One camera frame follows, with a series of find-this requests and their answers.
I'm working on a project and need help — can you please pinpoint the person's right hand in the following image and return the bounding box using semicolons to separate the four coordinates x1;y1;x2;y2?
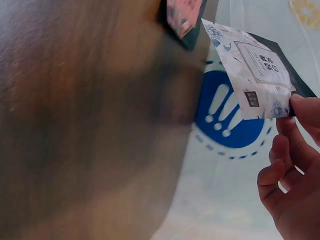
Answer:
257;93;320;240

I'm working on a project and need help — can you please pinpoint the black packet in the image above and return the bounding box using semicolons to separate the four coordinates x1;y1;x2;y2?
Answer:
249;31;318;118

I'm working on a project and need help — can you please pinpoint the white blue flowered tea packet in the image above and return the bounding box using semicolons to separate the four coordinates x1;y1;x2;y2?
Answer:
200;17;296;120

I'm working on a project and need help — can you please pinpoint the pink flowered packet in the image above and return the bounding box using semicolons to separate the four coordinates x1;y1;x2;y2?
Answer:
165;0;201;40

